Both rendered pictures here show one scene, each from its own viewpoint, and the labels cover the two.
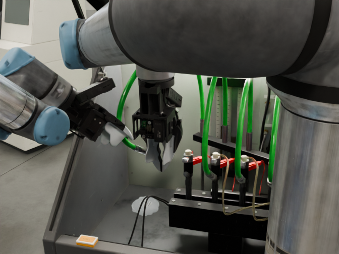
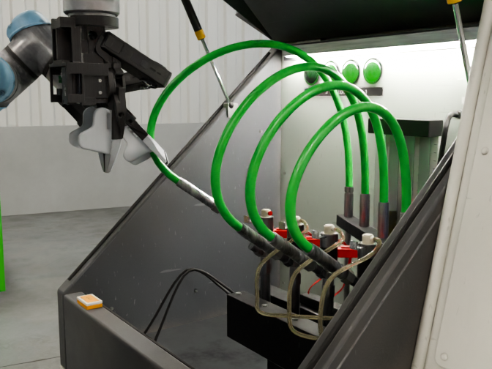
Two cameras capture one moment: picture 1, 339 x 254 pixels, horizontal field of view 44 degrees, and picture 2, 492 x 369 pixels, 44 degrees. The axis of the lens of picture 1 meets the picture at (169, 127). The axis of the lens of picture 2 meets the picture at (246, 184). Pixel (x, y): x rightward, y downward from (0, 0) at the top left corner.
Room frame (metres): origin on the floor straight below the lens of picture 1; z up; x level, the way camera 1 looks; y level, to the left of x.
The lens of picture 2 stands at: (0.25, -0.67, 1.33)
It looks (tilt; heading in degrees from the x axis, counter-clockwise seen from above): 8 degrees down; 38
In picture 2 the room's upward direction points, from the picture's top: straight up
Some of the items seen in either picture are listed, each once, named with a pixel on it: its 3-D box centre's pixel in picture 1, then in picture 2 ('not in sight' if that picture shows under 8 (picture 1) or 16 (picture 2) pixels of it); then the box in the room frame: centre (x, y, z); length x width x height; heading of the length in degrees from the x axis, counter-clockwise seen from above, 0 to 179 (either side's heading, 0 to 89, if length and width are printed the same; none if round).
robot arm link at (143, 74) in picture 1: (157, 67); (92, 2); (0.80, 0.02, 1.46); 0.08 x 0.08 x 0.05
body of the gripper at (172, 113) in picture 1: (156, 108); (88, 63); (0.80, 0.03, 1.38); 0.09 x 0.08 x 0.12; 163
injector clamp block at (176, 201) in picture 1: (227, 223); (310, 359); (1.07, -0.17, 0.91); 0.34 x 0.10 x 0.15; 73
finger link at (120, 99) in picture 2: (170, 132); (113, 107); (0.81, 0.00, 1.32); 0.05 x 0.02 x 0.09; 73
